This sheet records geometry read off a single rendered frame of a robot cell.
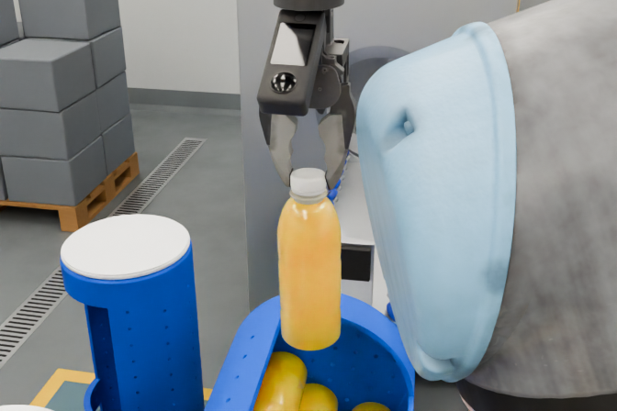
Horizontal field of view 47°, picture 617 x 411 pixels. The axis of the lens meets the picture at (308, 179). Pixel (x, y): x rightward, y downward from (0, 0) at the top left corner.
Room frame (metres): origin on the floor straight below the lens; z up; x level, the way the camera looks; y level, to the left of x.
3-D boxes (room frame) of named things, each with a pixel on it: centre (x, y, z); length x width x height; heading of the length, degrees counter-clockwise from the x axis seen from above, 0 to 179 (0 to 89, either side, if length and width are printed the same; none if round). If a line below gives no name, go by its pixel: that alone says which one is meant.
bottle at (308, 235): (0.71, 0.00, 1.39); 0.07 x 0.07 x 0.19
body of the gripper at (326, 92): (0.73, 0.00, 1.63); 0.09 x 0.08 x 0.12; 170
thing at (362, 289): (1.30, -0.09, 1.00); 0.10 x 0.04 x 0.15; 81
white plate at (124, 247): (1.38, 0.40, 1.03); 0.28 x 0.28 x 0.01
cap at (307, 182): (0.71, 0.00, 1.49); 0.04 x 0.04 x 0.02
